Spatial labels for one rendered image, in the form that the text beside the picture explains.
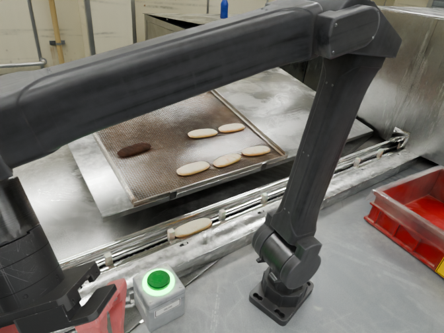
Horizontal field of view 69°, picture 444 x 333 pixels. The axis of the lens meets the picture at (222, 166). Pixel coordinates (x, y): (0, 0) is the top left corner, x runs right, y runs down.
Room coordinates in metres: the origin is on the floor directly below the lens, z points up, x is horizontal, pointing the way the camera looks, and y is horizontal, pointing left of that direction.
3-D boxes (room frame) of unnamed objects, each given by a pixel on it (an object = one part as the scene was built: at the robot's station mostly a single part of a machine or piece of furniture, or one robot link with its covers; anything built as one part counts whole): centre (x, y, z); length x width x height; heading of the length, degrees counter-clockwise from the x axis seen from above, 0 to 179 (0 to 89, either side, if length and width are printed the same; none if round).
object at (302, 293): (0.43, -0.15, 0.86); 0.12 x 0.09 x 0.08; 142
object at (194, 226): (0.57, 0.05, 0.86); 0.10 x 0.04 x 0.01; 128
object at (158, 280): (0.37, 0.09, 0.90); 0.04 x 0.04 x 0.02
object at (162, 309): (0.37, 0.09, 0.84); 0.08 x 0.08 x 0.11; 38
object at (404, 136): (1.12, -0.65, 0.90); 0.06 x 0.01 x 0.06; 38
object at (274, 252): (0.42, -0.13, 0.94); 0.09 x 0.05 x 0.10; 123
